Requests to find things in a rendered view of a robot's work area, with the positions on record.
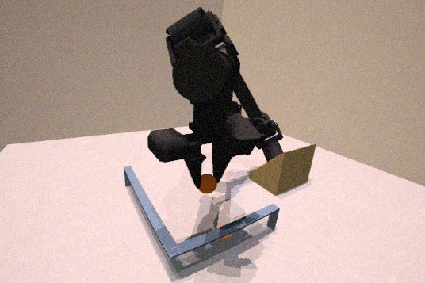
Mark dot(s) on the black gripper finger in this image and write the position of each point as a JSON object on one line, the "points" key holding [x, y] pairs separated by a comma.
{"points": [[219, 162], [194, 166]]}

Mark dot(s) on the blue-grey flat bar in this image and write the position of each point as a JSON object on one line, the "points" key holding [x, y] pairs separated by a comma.
{"points": [[169, 244]]}

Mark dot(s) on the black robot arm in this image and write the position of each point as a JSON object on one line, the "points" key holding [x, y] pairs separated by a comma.
{"points": [[201, 72]]}

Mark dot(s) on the clear l-shaped low wall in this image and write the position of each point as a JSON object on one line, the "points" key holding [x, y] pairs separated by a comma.
{"points": [[202, 256]]}

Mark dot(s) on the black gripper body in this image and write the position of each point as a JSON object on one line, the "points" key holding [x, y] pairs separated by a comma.
{"points": [[169, 145]]}

